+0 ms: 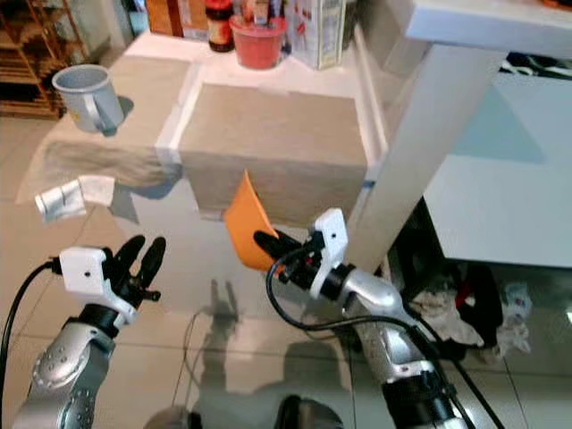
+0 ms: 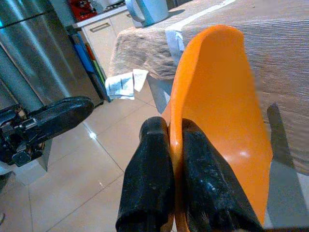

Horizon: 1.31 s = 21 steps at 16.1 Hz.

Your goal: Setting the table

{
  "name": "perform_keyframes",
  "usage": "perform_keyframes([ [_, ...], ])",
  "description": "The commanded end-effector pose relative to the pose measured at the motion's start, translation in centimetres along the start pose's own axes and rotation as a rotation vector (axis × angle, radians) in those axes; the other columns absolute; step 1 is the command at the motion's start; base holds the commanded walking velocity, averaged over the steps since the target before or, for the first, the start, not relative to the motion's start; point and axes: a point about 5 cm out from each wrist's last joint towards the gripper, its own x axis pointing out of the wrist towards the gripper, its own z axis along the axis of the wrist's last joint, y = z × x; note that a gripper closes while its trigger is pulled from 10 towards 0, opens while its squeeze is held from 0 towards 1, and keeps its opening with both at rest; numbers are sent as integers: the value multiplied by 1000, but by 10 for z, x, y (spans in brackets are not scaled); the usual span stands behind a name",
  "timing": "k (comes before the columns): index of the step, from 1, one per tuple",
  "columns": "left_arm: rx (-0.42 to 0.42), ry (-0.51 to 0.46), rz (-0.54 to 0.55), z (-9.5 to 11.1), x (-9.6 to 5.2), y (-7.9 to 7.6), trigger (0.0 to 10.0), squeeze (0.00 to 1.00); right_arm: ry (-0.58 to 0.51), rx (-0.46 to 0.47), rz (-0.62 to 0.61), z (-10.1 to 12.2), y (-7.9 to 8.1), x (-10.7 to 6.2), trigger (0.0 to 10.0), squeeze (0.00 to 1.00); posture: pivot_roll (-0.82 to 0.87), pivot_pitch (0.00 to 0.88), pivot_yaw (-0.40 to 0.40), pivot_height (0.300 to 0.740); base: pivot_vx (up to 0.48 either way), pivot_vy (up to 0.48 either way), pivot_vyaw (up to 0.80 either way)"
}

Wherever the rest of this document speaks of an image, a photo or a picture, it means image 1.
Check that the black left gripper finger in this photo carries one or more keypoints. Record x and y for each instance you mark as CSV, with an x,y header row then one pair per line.
x,y
130,254
155,257

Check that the orange plate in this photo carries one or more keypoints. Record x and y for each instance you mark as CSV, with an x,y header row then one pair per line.
x,y
243,219

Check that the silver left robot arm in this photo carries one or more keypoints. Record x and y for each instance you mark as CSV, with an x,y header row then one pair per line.
x,y
67,366

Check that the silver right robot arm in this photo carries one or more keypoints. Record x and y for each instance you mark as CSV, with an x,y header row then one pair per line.
x,y
398,344

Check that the crumpled silver white wrapper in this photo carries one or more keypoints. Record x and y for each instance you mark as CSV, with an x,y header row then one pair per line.
x,y
67,198

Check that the beige cloth placemat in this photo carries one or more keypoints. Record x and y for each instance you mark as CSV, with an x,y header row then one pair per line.
x,y
107,134
273,134

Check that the dark robot foot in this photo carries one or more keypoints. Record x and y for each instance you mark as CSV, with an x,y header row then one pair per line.
x,y
308,414

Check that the white table leg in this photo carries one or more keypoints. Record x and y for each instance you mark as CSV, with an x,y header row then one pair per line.
x,y
424,143

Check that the grey plastic mug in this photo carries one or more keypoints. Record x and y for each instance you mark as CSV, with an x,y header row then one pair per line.
x,y
82,91

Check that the black red bag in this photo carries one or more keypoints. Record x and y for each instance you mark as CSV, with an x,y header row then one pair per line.
x,y
483,304

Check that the red plastic bowl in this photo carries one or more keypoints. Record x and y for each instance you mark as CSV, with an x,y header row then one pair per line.
x,y
257,45

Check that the white cabinet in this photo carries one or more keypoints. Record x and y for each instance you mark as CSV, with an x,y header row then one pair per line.
x,y
500,179

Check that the white printed carton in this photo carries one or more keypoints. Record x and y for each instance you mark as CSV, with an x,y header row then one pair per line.
x,y
322,31

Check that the wooden shelf rack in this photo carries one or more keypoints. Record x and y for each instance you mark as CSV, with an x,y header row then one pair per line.
x,y
27,63

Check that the dark sauce bottle red cap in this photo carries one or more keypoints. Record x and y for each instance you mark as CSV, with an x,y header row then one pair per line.
x,y
218,27

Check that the brown cardboard box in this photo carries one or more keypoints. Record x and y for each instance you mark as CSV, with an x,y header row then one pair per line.
x,y
168,16

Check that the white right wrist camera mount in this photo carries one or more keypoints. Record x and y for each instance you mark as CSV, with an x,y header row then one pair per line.
x,y
331,234

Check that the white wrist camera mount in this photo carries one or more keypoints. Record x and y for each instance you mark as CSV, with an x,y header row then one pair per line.
x,y
83,270
331,234

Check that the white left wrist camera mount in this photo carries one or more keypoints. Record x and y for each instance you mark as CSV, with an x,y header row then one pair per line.
x,y
83,270

